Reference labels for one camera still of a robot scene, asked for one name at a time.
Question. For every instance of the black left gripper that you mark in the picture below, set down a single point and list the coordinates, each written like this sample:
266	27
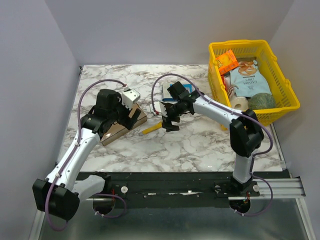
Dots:
127	121

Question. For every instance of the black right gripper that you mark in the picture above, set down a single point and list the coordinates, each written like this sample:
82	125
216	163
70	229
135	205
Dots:
169	113

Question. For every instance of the yellow utility knife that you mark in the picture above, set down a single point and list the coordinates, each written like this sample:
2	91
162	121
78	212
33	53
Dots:
151	129

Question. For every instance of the brown cardboard express box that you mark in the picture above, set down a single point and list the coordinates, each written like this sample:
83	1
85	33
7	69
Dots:
116	130

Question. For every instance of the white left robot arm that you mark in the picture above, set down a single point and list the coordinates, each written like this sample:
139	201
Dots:
56	194

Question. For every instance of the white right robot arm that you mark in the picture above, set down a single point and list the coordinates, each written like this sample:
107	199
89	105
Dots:
245	131

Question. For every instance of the blue razor box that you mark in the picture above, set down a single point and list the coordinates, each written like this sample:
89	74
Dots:
166	97

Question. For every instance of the orange snack box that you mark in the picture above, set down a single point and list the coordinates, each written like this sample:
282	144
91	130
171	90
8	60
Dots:
226	62

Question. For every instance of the red white striped package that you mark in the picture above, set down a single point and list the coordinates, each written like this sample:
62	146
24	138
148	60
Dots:
229	87

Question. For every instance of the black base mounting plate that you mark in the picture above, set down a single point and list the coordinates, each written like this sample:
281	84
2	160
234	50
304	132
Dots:
174	189

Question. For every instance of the light blue chips bag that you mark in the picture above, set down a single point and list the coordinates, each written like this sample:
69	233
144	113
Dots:
247	80

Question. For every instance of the yellow plastic basket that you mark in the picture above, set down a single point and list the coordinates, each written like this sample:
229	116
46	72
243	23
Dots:
285	97

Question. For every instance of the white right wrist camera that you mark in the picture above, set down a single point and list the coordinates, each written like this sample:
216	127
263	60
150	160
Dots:
160	108

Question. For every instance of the aluminium rail frame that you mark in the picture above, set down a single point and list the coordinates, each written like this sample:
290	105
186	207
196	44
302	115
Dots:
274	185

